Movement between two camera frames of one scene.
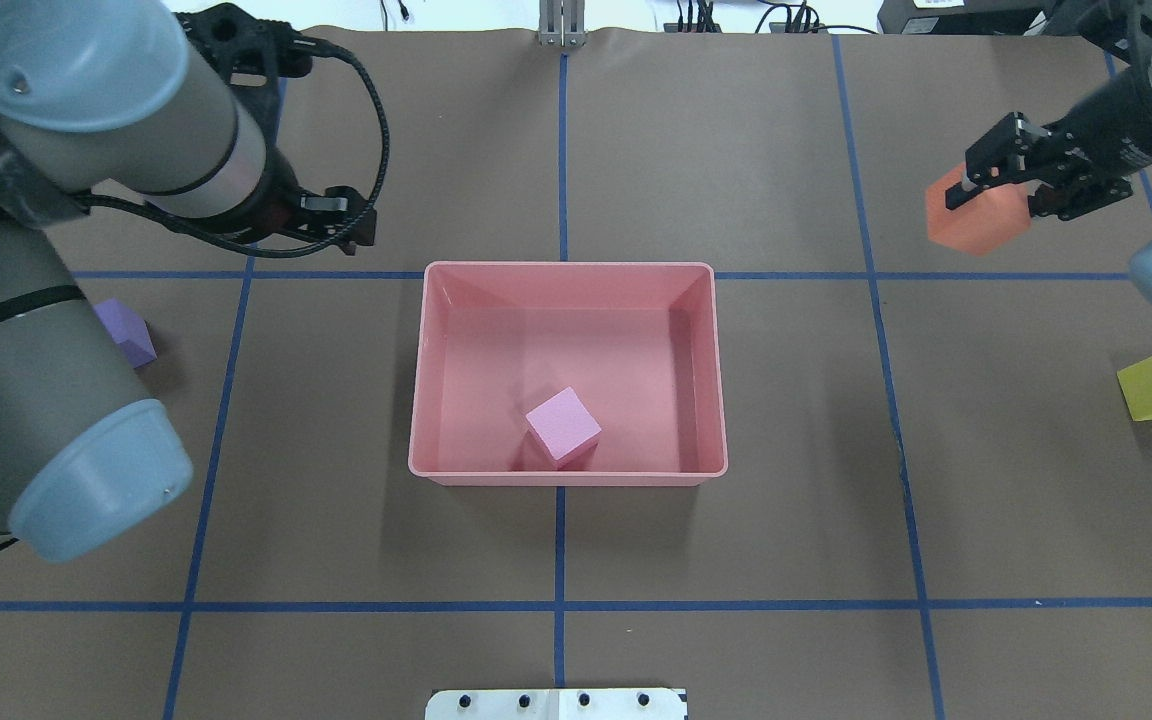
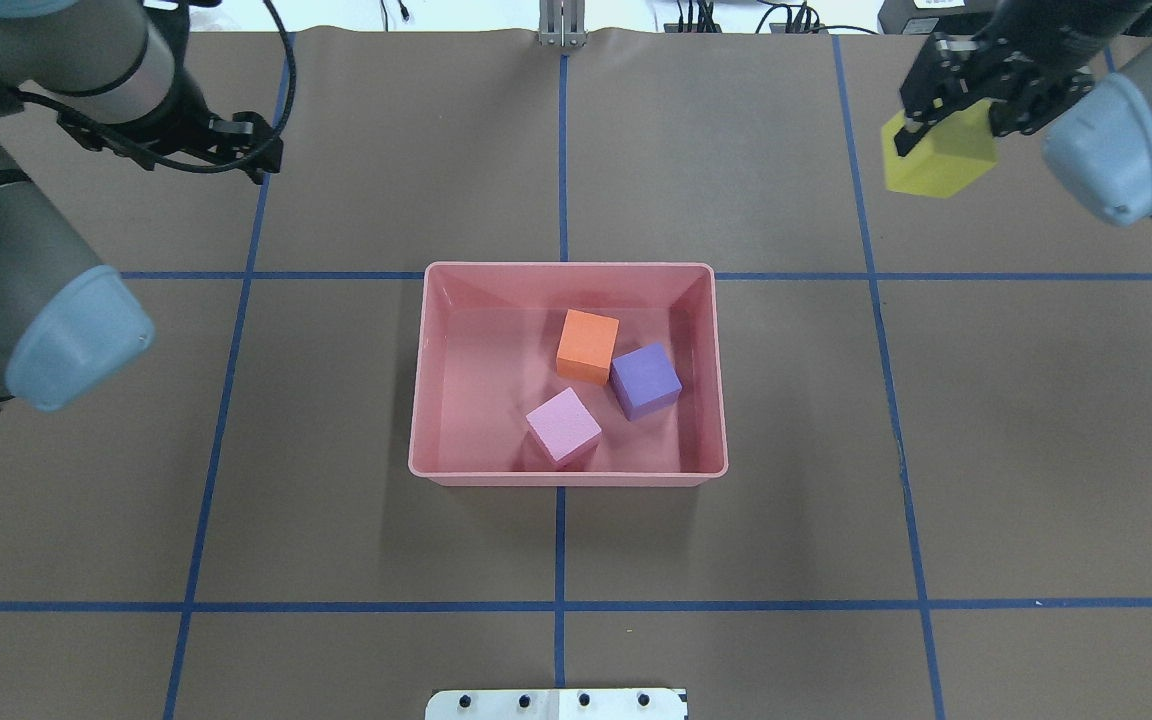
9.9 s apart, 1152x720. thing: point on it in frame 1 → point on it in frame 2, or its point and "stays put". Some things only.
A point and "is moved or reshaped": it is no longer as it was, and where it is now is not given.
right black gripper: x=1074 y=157 → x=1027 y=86
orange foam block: x=991 y=219 → x=586 y=346
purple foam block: x=130 y=331 is moved or reshaped
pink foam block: x=564 y=427 stays put
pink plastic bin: x=636 y=345 stays put
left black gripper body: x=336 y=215 → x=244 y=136
